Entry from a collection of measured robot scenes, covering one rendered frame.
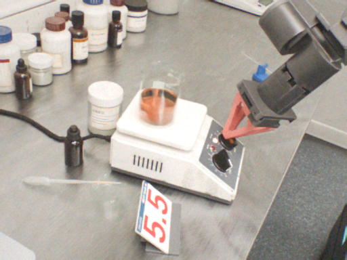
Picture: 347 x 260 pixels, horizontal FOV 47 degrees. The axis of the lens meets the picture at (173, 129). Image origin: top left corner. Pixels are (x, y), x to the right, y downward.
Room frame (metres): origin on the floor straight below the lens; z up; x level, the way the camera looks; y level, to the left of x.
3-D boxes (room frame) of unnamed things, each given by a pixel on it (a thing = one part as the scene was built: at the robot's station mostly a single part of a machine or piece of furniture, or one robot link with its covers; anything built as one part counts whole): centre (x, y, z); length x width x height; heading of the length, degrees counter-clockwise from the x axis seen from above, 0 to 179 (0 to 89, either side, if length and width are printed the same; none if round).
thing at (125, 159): (0.51, -0.01, 0.79); 0.22 x 0.13 x 0.08; 81
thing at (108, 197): (0.41, 0.08, 0.76); 0.06 x 0.06 x 0.02
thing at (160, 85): (0.50, 0.03, 0.88); 0.07 x 0.06 x 0.08; 53
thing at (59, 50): (0.75, 0.27, 0.80); 0.06 x 0.06 x 0.11
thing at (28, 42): (0.73, 0.34, 0.78); 0.06 x 0.06 x 0.07
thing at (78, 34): (0.81, 0.24, 0.80); 0.04 x 0.04 x 0.11
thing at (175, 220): (0.37, 0.00, 0.77); 0.09 x 0.06 x 0.04; 3
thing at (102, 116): (0.57, 0.12, 0.79); 0.06 x 0.06 x 0.08
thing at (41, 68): (0.69, 0.28, 0.78); 0.05 x 0.05 x 0.05
